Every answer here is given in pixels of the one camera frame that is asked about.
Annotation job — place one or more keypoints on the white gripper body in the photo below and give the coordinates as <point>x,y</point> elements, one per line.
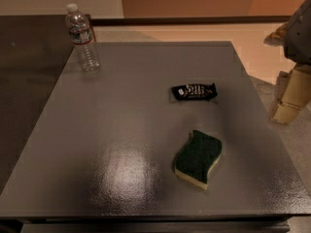
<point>298,38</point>

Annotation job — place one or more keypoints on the clear plastic water bottle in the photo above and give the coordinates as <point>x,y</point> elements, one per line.
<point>82,38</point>

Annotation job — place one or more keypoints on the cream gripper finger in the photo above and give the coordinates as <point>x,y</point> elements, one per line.
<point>291,98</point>
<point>282,78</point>

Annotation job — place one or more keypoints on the black rxbar chocolate bar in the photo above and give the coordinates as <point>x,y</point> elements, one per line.
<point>195,91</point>

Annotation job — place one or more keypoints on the green and yellow sponge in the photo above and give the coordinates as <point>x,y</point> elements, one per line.
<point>197,158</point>

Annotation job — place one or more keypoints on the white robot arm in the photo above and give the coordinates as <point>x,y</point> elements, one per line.
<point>294,36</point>

